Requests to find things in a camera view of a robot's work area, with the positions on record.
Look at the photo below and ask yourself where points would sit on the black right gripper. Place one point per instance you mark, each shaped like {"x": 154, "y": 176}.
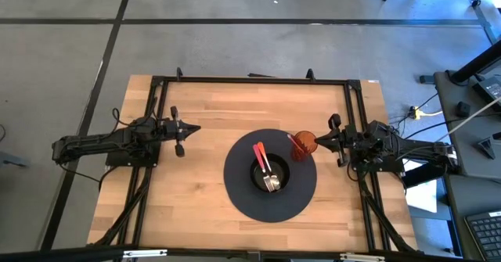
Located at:
{"x": 350, "y": 138}

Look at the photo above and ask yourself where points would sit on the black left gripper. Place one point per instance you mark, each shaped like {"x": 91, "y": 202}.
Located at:
{"x": 166, "y": 129}

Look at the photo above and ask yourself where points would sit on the orange translucent cup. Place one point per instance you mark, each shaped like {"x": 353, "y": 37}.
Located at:
{"x": 309, "y": 141}

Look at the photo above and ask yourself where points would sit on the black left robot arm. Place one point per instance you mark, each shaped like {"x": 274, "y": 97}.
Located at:
{"x": 98, "y": 141}

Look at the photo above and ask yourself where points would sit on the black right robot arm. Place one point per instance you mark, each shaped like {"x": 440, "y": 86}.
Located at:
{"x": 411, "y": 148}

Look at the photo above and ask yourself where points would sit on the black bowl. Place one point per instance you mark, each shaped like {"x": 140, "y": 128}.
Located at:
{"x": 282, "y": 168}

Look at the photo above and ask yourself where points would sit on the round dark woven placemat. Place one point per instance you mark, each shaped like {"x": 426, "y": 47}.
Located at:
{"x": 235, "y": 184}

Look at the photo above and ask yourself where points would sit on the yellow power plug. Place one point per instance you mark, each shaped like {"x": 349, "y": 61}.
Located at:
{"x": 417, "y": 113}

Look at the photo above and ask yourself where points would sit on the white paper sheet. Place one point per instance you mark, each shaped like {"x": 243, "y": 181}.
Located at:
{"x": 424, "y": 197}

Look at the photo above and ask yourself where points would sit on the grey desk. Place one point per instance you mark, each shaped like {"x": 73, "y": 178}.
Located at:
{"x": 469, "y": 144}

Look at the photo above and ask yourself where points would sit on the black power adapter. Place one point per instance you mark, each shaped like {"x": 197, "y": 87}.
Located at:
{"x": 489, "y": 90}

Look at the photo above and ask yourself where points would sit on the black keyboard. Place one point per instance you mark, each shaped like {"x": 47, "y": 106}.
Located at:
{"x": 487, "y": 234}

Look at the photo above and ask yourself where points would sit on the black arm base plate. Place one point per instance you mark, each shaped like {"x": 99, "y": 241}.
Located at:
{"x": 133, "y": 160}
{"x": 379, "y": 167}

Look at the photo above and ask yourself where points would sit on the black aluminium table frame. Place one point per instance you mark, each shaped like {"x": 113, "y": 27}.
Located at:
{"x": 254, "y": 80}

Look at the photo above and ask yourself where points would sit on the silver metal bracket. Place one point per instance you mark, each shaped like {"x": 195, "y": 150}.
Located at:
{"x": 362, "y": 257}
{"x": 145, "y": 253}

